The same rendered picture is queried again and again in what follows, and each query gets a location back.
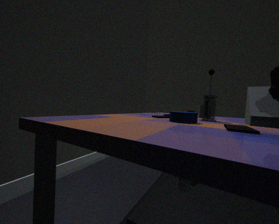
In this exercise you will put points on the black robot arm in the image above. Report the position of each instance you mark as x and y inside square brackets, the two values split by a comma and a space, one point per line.
[274, 89]

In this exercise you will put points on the blue cylinder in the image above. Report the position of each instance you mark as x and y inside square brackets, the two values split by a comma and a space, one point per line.
[183, 117]

